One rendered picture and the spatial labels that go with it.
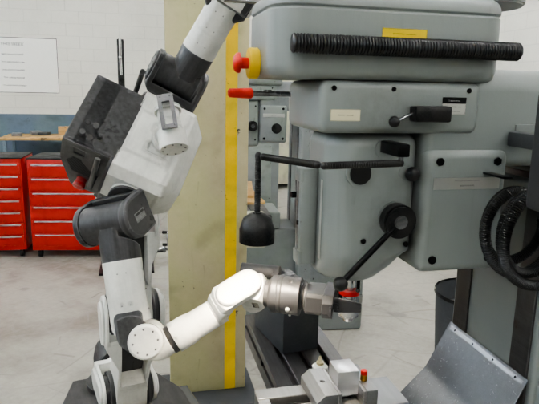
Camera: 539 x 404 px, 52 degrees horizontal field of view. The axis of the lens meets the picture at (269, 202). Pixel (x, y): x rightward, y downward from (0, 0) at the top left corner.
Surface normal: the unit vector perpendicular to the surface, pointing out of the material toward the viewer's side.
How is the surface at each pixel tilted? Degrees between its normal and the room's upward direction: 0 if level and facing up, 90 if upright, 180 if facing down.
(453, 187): 90
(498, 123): 90
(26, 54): 90
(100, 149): 59
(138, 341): 72
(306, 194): 90
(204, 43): 104
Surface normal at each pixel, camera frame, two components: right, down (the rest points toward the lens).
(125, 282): 0.14, -0.11
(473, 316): -0.97, 0.03
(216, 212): 0.22, 0.20
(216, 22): -0.04, 0.44
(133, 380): 0.22, -0.78
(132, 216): 0.93, -0.18
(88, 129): 0.38, -0.35
